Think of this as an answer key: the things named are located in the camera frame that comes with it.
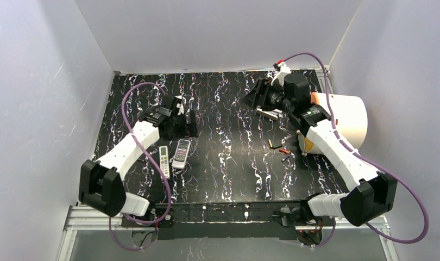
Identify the grey remote control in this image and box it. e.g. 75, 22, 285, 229
172, 139, 191, 169

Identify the gold black battery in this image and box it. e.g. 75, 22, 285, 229
268, 140, 282, 150

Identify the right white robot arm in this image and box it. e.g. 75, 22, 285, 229
241, 73, 398, 226

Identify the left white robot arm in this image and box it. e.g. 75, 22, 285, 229
78, 111, 198, 217

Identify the slim white remote control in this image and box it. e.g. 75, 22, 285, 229
159, 146, 171, 179

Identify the red black battery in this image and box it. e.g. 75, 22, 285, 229
279, 148, 291, 154

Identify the white cylindrical container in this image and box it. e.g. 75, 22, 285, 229
298, 92, 368, 156

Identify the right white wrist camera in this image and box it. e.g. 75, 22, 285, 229
271, 59, 292, 87

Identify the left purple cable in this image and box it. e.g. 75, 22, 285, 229
109, 82, 173, 251

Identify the purple cable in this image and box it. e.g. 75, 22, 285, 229
284, 52, 430, 249
109, 82, 173, 251

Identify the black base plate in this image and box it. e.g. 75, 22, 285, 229
121, 201, 323, 241

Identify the aluminium frame rail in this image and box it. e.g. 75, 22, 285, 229
58, 206, 398, 260

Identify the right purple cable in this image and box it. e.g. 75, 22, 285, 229
284, 52, 430, 249

